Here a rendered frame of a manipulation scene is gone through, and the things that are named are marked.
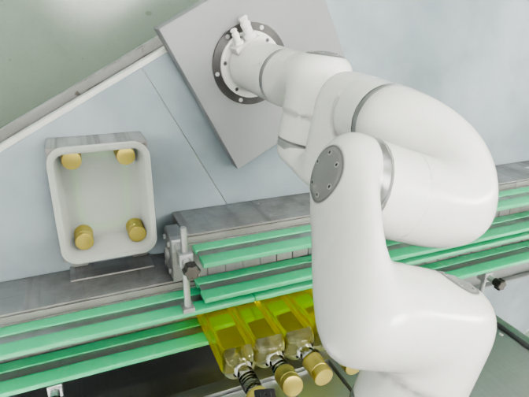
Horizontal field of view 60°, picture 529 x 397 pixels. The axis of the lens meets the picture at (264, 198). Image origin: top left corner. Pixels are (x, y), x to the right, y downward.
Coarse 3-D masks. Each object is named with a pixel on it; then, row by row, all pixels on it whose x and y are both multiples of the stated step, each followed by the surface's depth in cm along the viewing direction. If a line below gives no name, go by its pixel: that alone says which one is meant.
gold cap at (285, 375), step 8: (280, 368) 74; (288, 368) 74; (280, 376) 73; (288, 376) 71; (296, 376) 71; (280, 384) 72; (288, 384) 71; (296, 384) 71; (288, 392) 71; (296, 392) 71
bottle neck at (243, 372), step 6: (240, 366) 75; (246, 366) 75; (240, 372) 75; (246, 372) 74; (252, 372) 74; (240, 378) 74; (246, 378) 73; (252, 378) 73; (246, 384) 72; (252, 384) 72; (258, 384) 72; (246, 390) 72
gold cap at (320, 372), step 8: (312, 352) 78; (304, 360) 77; (312, 360) 76; (320, 360) 76; (312, 368) 75; (320, 368) 75; (328, 368) 75; (312, 376) 75; (320, 376) 74; (328, 376) 75; (320, 384) 75
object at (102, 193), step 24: (96, 144) 80; (120, 144) 81; (48, 168) 77; (96, 168) 88; (120, 168) 89; (144, 168) 84; (72, 192) 87; (96, 192) 89; (120, 192) 91; (144, 192) 88; (72, 216) 89; (96, 216) 91; (120, 216) 93; (144, 216) 91; (72, 240) 90; (96, 240) 91; (120, 240) 91; (144, 240) 91
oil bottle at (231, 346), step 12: (216, 312) 87; (228, 312) 87; (204, 324) 87; (216, 324) 83; (228, 324) 83; (240, 324) 84; (216, 336) 80; (228, 336) 80; (240, 336) 80; (216, 348) 80; (228, 348) 77; (240, 348) 77; (252, 348) 78; (216, 360) 81; (228, 360) 76; (240, 360) 76; (252, 360) 77; (228, 372) 76
